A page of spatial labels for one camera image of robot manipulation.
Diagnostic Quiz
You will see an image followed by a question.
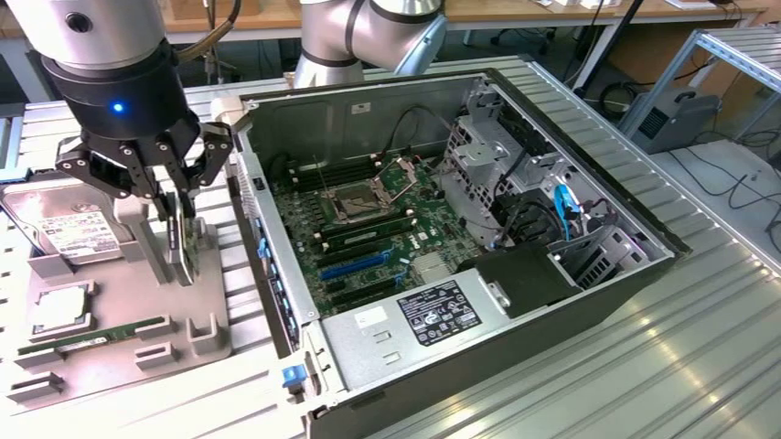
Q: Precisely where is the grey computer tower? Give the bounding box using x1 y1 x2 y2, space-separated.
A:
633 89 725 155

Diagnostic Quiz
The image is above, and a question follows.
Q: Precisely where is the open black PC case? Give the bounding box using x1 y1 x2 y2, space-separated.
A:
210 67 695 439

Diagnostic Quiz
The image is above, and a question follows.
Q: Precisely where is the green motherboard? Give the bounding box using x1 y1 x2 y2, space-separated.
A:
267 155 484 321

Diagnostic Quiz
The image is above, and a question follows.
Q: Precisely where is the CPU socket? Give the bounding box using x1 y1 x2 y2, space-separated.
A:
326 180 392 224

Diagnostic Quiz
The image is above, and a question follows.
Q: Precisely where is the black stand pole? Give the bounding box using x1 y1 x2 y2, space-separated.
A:
572 0 647 92

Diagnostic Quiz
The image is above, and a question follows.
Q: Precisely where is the silver hard disk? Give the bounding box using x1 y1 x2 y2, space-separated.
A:
0 182 134 267

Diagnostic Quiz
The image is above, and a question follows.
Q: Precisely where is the silver CPU chip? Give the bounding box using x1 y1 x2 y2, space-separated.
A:
31 288 91 335

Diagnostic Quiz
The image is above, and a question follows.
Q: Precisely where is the black curved wire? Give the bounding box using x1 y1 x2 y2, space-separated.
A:
388 105 457 156

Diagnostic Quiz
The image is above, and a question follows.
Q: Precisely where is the silver chipset heatsink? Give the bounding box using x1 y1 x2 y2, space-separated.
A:
412 253 457 281

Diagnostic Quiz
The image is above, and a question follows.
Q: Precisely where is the blue plastic disk carrier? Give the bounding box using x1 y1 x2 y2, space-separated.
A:
0 166 56 184

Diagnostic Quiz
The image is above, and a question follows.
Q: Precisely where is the silver power supply unit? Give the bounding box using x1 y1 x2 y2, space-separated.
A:
319 267 512 392

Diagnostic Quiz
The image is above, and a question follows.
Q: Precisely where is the black expansion slot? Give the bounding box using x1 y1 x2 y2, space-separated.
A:
315 244 392 271
333 285 400 308
326 276 397 298

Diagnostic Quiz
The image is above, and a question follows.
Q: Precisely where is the black office chair base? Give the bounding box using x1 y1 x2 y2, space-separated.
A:
462 26 558 48

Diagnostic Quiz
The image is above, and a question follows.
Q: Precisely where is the metal socket cover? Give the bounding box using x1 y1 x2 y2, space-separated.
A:
373 156 424 202

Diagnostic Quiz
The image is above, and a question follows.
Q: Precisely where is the aluminium profile frame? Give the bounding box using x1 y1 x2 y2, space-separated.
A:
621 25 781 152

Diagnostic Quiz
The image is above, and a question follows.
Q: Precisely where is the blue flat wire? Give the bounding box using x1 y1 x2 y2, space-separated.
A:
552 182 581 241

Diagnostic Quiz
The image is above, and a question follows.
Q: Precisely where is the blue expansion slot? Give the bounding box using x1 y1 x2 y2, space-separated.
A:
319 256 396 282

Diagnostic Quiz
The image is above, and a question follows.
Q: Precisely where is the blue case latch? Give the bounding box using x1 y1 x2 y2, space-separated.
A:
279 364 306 390

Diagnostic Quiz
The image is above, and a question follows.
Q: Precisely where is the brown cardboard box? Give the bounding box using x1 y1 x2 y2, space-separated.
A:
167 0 246 22

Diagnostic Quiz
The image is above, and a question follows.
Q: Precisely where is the wooden office desk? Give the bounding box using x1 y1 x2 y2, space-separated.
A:
0 0 305 104
445 0 769 91

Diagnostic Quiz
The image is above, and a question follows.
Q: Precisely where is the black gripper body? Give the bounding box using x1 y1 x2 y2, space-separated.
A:
40 38 205 153

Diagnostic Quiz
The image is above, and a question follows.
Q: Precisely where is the black plastic fan shroud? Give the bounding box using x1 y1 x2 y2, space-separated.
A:
457 244 585 320

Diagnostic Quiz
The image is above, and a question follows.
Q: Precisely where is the graphics card with metal bracket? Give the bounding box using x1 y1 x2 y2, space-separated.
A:
163 189 209 288

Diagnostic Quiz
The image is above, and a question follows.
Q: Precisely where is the thin metal locking lever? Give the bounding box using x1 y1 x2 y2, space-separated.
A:
311 154 335 202

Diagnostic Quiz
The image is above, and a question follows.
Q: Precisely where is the green RAM stick with label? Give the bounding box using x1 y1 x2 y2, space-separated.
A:
16 317 166 358

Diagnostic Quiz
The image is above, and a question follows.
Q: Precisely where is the grey plastic parts rack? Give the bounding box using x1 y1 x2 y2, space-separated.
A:
2 194 237 417

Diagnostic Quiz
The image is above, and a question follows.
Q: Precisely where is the silver disk bay cage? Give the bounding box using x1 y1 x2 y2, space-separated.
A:
440 113 578 251

